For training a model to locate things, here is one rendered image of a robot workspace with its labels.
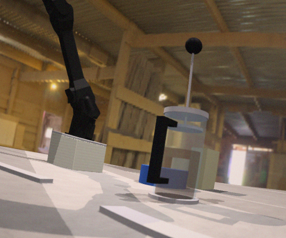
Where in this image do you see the glass french press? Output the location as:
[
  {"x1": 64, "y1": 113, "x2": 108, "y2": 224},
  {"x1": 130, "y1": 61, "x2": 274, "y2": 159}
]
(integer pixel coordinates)
[{"x1": 147, "y1": 38, "x2": 209, "y2": 205}]

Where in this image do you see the blue cylinder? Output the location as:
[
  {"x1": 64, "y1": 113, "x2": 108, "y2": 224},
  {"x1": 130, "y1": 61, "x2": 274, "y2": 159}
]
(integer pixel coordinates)
[{"x1": 139, "y1": 165, "x2": 154, "y2": 186}]

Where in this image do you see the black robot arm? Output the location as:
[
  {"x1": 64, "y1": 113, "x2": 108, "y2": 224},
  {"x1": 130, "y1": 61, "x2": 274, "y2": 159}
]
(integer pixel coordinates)
[{"x1": 42, "y1": 0, "x2": 100, "y2": 141}]

